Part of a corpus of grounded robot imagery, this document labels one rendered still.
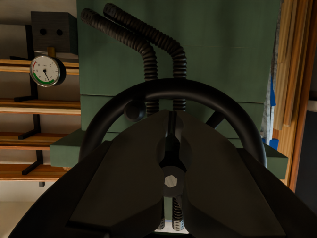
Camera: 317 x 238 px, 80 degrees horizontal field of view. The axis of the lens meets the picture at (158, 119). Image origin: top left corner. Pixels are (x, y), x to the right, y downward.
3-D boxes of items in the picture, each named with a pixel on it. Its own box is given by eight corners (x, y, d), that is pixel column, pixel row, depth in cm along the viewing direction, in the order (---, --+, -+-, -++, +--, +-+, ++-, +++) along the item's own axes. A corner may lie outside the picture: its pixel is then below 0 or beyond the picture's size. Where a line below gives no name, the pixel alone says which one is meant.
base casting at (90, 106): (267, 103, 44) (261, 140, 46) (210, 91, 101) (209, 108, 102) (77, 94, 46) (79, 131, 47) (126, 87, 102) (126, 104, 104)
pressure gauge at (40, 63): (58, 45, 37) (60, 87, 39) (67, 48, 41) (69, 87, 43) (26, 44, 38) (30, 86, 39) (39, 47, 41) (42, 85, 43)
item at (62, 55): (67, 11, 39) (69, 53, 40) (90, 28, 51) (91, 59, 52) (27, 10, 39) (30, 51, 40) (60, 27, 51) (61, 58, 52)
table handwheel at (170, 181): (299, 232, 28) (121, 286, 31) (244, 170, 48) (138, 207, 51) (236, 40, 23) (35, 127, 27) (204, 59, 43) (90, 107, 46)
